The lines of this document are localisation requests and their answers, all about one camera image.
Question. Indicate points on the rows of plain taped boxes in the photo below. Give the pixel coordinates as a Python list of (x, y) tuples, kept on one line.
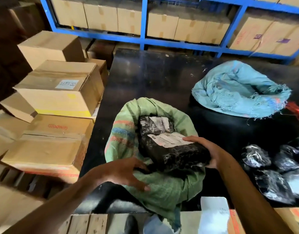
[(161, 25)]

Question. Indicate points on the person's blue trouser leg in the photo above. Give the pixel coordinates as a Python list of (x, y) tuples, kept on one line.
[(154, 226)]

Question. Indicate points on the white paper label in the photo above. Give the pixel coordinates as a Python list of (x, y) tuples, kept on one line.
[(214, 216)]

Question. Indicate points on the pile of black packets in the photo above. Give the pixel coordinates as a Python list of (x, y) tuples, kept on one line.
[(273, 182)]

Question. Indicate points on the person's left forearm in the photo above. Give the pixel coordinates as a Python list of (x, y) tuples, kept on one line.
[(49, 209)]

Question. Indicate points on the person's dark shoe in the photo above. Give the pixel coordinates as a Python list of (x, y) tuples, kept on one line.
[(131, 225)]

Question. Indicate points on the flattened red printed carton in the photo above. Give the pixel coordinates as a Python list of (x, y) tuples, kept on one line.
[(293, 219)]

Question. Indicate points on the person's right forearm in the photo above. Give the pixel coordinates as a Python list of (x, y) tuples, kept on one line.
[(254, 199)]

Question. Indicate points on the blue metal shelf rack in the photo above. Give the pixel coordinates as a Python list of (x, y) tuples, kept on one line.
[(143, 21)]

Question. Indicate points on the green woven sack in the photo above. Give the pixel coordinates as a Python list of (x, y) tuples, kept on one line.
[(164, 190)]

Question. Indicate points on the person's left hand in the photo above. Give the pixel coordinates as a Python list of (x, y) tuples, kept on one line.
[(115, 171)]

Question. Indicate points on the person's right hand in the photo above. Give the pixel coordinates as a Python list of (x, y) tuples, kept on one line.
[(217, 155)]

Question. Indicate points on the pile of brown cardboard boxes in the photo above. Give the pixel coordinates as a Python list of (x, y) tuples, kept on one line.
[(56, 99)]

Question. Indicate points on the blue woven sack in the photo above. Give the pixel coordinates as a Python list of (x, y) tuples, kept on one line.
[(237, 95)]

